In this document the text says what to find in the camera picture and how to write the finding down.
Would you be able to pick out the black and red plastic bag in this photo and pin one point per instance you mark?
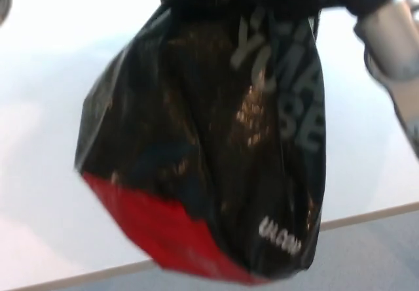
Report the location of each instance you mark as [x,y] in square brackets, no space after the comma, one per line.
[203,134]

